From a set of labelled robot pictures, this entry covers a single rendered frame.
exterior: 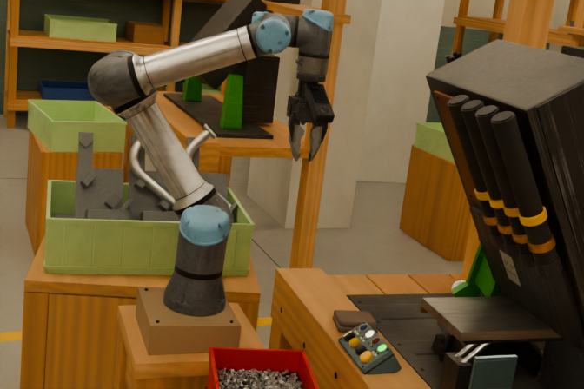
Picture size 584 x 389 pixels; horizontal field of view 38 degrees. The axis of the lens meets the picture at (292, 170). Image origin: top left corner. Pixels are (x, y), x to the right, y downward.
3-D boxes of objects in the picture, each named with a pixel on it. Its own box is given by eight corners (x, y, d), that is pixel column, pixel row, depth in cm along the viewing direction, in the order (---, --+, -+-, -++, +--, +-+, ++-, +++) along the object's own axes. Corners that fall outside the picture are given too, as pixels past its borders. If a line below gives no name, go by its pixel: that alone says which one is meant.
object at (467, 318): (458, 347, 155) (461, 332, 154) (419, 311, 170) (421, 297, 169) (631, 340, 167) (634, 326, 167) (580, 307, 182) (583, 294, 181)
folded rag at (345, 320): (370, 321, 212) (372, 310, 211) (378, 335, 204) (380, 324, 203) (331, 319, 210) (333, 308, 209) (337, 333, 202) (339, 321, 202)
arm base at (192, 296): (171, 317, 195) (176, 278, 192) (156, 290, 208) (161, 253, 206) (233, 315, 201) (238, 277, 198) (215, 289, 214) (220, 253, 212)
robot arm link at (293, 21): (251, 12, 193) (299, 17, 193) (254, 9, 204) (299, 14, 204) (248, 46, 195) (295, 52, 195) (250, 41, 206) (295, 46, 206)
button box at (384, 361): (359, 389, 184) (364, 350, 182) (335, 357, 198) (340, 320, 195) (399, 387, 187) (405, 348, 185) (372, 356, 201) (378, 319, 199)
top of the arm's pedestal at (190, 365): (133, 379, 187) (135, 363, 186) (116, 319, 217) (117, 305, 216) (270, 373, 198) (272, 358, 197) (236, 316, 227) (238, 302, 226)
